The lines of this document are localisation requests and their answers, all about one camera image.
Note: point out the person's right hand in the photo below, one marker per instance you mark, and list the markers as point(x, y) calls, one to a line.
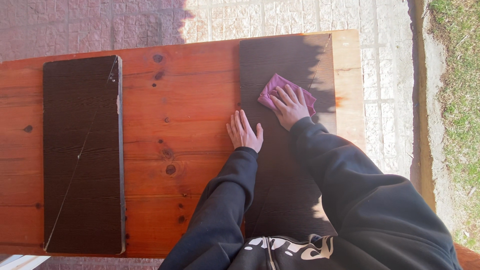
point(294, 112)

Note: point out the person's left hand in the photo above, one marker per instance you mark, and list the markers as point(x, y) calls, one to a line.
point(245, 137)

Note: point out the purple cleaning cloth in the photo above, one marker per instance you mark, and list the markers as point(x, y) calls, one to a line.
point(273, 88)

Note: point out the dark wood board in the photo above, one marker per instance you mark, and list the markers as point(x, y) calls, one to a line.
point(273, 60)
point(82, 157)

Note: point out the white plank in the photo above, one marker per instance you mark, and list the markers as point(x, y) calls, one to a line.
point(18, 262)

